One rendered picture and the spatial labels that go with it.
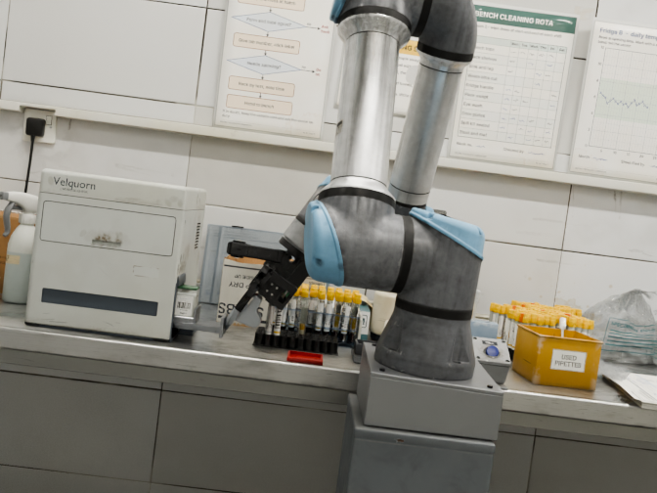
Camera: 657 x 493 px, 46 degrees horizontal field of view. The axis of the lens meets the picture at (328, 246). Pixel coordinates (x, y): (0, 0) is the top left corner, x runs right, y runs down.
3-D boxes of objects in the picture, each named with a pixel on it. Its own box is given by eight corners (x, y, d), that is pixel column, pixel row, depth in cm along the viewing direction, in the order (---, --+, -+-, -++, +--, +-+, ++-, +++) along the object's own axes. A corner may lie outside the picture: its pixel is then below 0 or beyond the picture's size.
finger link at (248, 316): (243, 345, 150) (272, 308, 149) (218, 328, 149) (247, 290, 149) (244, 342, 153) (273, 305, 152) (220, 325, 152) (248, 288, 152)
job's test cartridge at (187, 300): (171, 320, 150) (175, 288, 150) (176, 317, 155) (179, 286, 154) (192, 323, 150) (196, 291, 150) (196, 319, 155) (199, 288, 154)
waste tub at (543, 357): (532, 384, 154) (540, 335, 153) (509, 369, 167) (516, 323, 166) (596, 391, 155) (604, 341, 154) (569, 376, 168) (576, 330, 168)
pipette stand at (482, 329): (443, 366, 160) (450, 319, 160) (442, 360, 167) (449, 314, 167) (492, 374, 159) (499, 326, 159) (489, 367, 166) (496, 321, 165)
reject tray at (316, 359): (286, 361, 146) (286, 356, 146) (287, 354, 152) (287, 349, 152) (322, 365, 146) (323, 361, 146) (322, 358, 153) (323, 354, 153)
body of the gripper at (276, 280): (279, 314, 149) (317, 264, 148) (242, 287, 148) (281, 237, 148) (281, 308, 156) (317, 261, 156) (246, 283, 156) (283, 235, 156)
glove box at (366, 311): (322, 336, 178) (327, 294, 178) (321, 320, 202) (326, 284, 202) (374, 342, 178) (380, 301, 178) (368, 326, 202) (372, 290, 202)
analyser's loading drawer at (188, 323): (114, 325, 149) (118, 297, 149) (123, 320, 155) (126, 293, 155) (221, 337, 149) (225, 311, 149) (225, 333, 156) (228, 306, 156)
